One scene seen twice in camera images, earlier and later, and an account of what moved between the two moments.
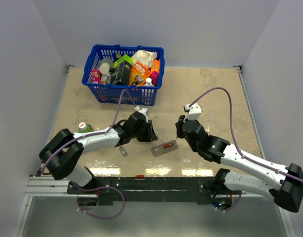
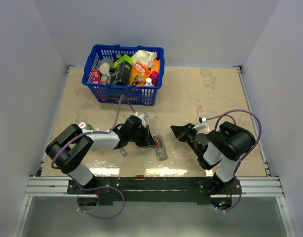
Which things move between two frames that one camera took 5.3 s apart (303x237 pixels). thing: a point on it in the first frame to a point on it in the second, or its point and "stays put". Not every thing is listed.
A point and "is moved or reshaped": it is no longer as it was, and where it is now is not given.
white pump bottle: x=106 y=66 stays put
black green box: x=121 y=72 stays put
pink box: x=95 y=76 stays put
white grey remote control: x=165 y=147 is moved or reshaped
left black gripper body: x=144 y=134 to x=142 y=138
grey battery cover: x=123 y=151 stays put
